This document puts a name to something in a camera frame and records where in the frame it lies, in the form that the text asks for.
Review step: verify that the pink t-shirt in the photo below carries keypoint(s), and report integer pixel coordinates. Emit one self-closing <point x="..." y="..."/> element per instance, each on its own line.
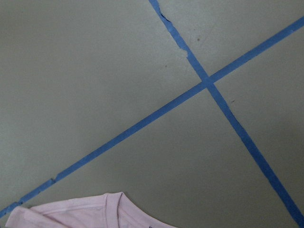
<point x="110" y="210"/>

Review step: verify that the blue tape line crosswise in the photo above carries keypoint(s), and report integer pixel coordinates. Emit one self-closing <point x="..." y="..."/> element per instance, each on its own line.
<point x="160" y="112"/>

